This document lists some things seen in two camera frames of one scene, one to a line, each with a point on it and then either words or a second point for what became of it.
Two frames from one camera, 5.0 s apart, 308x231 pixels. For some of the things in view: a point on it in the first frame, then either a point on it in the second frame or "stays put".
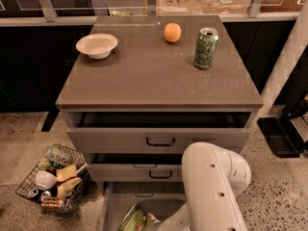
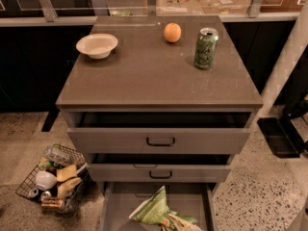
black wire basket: (59, 182) stays put
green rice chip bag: (139, 219) to (155, 211)
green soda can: (206, 48) stays put
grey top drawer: (155, 132) stays put
